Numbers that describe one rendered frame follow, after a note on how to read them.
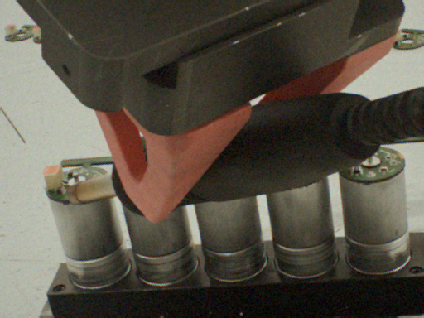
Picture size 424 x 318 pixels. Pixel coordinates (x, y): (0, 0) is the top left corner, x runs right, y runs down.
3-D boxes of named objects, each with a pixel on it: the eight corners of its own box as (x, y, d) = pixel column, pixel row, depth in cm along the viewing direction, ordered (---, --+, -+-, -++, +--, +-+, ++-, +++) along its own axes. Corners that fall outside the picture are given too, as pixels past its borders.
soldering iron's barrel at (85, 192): (67, 222, 33) (138, 209, 27) (50, 182, 32) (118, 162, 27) (101, 205, 33) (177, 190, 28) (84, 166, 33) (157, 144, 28)
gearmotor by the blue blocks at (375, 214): (412, 291, 34) (406, 175, 32) (348, 294, 34) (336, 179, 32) (409, 253, 36) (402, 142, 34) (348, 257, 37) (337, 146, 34)
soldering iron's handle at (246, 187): (130, 230, 27) (408, 196, 16) (97, 155, 27) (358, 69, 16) (196, 197, 28) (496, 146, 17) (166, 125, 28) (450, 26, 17)
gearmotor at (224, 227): (267, 298, 35) (248, 185, 32) (204, 301, 35) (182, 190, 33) (272, 261, 37) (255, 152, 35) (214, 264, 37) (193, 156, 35)
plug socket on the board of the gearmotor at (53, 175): (66, 189, 34) (61, 173, 34) (45, 190, 34) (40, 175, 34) (71, 178, 35) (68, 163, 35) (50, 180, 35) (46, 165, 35)
